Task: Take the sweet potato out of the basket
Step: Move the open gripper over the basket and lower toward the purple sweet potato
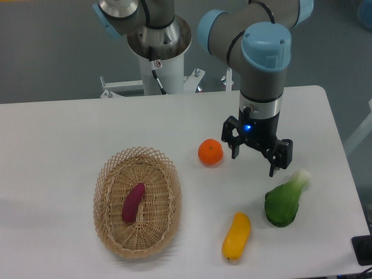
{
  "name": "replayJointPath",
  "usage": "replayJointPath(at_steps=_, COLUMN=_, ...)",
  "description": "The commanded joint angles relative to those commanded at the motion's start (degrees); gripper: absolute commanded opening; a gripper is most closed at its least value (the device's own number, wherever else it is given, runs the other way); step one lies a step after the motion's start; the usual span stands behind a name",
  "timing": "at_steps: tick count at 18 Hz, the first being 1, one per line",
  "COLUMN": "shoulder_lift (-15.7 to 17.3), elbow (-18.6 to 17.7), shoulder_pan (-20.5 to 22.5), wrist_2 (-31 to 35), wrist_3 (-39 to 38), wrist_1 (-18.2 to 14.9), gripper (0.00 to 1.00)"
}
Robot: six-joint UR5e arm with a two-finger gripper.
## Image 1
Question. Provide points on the blue object in corner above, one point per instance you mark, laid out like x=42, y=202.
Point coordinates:
x=364, y=14

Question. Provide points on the white table leg frame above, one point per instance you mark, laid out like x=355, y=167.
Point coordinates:
x=361, y=132

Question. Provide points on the yellow mango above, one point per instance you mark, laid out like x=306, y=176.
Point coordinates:
x=238, y=234

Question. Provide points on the oval woven wicker basket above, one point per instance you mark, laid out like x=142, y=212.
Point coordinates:
x=158, y=213

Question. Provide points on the black device at table edge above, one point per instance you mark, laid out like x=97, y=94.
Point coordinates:
x=362, y=249

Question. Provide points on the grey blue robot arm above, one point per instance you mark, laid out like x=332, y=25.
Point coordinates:
x=255, y=43

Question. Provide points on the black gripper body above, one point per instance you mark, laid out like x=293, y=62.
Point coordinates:
x=259, y=134

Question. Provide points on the green bok choy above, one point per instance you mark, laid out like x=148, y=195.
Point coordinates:
x=281, y=204

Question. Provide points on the orange tangerine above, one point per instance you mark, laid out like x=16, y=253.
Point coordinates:
x=210, y=152

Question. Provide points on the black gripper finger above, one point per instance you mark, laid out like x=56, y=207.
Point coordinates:
x=279, y=155
x=228, y=137

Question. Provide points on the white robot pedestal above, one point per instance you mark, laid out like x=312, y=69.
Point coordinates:
x=158, y=77

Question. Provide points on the purple sweet potato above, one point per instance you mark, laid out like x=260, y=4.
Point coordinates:
x=131, y=203

